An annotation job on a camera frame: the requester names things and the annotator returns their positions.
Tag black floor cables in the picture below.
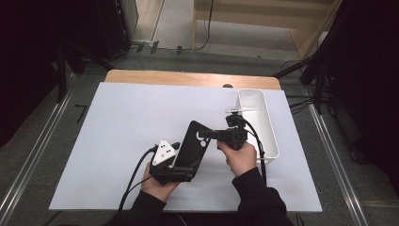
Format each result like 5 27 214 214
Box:
283 92 315 115

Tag black tripod stand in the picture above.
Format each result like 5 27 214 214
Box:
272 53 327 116

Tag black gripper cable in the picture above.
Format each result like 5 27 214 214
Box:
118 145 158 215
239 116 267 186

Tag black hanging cable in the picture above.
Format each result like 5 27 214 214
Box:
192 0 215 52

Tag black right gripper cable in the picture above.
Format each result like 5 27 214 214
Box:
239 116 267 186

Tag metal floor rail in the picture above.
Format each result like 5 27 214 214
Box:
309 103 370 226
0 73 76 220

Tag black cabinet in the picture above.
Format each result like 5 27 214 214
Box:
93 0 133 60

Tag light wooden shelf unit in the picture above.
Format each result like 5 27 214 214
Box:
191 0 343 60

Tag white table board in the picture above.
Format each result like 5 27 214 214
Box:
49 82 323 214

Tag white rectangular plastic bin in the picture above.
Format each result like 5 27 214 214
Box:
237 89 280 167

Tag person's left hand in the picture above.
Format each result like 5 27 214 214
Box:
140 163 181 203

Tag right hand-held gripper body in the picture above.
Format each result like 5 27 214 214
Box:
218 107 262 151

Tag person's right hand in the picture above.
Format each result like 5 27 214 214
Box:
216 140 258 177

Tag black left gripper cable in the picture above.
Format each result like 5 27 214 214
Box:
118 145 158 215

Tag black phone case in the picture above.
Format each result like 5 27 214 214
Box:
173 120 212 183

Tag black metal stand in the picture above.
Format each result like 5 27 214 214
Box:
56 43 69 104

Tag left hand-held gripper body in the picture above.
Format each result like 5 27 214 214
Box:
149 139 193 186

